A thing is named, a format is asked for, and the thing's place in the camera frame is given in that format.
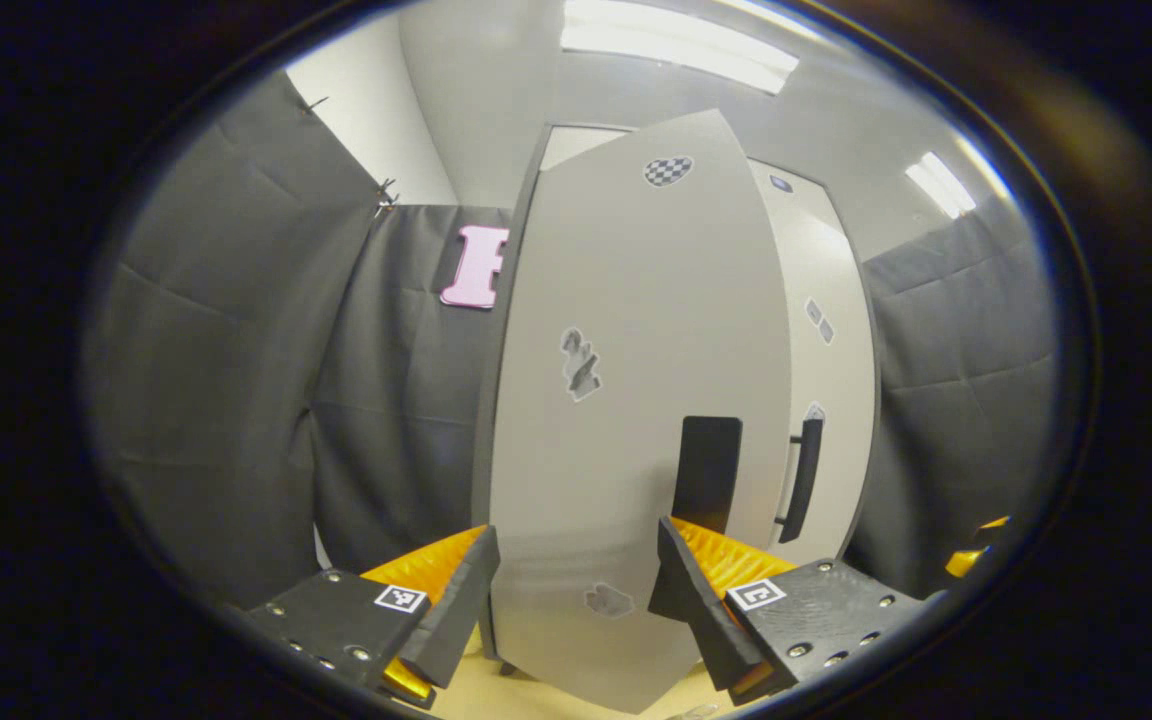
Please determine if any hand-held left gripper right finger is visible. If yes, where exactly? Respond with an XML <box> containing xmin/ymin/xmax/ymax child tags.
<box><xmin>648</xmin><ymin>515</ymin><xmax>927</xmax><ymax>706</ymax></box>

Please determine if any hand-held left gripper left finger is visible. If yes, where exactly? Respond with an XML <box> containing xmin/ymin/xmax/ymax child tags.
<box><xmin>246</xmin><ymin>524</ymin><xmax>502</xmax><ymax>711</ymax></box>

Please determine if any grey cabinet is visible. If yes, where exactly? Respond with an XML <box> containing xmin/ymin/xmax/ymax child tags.
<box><xmin>471</xmin><ymin>122</ymin><xmax>882</xmax><ymax>681</ymax></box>

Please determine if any grey cabinet door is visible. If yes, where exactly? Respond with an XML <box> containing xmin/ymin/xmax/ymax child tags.
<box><xmin>486</xmin><ymin>108</ymin><xmax>797</xmax><ymax>716</ymax></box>
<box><xmin>748</xmin><ymin>200</ymin><xmax>879</xmax><ymax>567</ymax></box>

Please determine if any black backdrop cloth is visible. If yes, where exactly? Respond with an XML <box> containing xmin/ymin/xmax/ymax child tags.
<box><xmin>86</xmin><ymin>70</ymin><xmax>1057</xmax><ymax>613</ymax></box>

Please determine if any small ceiling light panel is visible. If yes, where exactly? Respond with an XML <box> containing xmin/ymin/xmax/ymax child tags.
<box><xmin>904</xmin><ymin>152</ymin><xmax>977</xmax><ymax>219</ymax></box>

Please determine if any large ceiling light panel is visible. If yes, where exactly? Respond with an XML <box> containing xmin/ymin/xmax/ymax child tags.
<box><xmin>561</xmin><ymin>0</ymin><xmax>800</xmax><ymax>96</ymax></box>

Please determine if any black door handle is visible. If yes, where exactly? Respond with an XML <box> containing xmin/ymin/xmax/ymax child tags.
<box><xmin>673</xmin><ymin>416</ymin><xmax>743</xmax><ymax>536</ymax></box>
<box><xmin>776</xmin><ymin>418</ymin><xmax>825</xmax><ymax>545</ymax></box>

